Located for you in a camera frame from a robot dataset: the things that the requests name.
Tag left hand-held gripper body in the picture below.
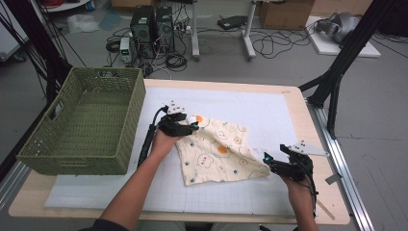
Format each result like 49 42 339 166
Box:
156 99 194 138

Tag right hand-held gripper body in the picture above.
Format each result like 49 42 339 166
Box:
268 140 330 183

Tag cream patterned cloth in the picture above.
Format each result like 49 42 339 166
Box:
175 114 271 188

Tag person's left hand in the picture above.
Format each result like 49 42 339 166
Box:
149 128 185 159

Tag person's right hand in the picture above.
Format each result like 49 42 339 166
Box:
280 174 315 200

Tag white grid mat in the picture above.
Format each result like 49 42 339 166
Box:
44 87 319 217

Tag wooden stick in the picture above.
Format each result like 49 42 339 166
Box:
315 197 337 222

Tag green woven basket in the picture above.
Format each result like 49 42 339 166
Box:
16 66 147 177

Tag white power supply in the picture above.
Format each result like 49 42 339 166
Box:
118 36 134 64

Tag black computer tower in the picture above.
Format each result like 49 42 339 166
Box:
129 5 157 60
155 6 176 54

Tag black flat device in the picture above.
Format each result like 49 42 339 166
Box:
217 14 249 31

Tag person's dark sleeve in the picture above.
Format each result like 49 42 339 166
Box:
77 218 130 231

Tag white floor board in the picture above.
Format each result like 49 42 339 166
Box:
305 14 382 60

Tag grey headset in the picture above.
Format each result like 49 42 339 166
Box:
315 11 361 44

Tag open cardboard box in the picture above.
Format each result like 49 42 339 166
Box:
258 0 317 31

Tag clear plastic bag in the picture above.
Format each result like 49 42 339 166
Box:
66 13 101 36

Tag large cardboard box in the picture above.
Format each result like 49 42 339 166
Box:
310 0 375 18

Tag white round table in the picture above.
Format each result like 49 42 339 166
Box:
40 0 93 13

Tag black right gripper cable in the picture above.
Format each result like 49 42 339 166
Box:
298 165 319 219

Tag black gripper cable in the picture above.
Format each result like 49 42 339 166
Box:
298 165 319 219
137 105 169 168

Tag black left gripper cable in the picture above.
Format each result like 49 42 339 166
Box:
137 105 169 168

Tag small grey metal bracket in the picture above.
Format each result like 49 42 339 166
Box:
324 172 344 186

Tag aluminium rail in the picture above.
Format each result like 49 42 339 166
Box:
0 159 32 211
305 101 375 231

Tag tangled black cables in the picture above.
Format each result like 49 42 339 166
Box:
105 27 191 78

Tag white metal desk frame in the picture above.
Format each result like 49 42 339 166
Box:
191 0 258 63

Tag black floor cables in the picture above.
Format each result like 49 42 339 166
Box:
249 18 319 61

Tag black frame stand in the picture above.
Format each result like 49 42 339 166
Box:
297 0 399 140

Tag black frame with cables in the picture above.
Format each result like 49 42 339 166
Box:
0 0 88 109

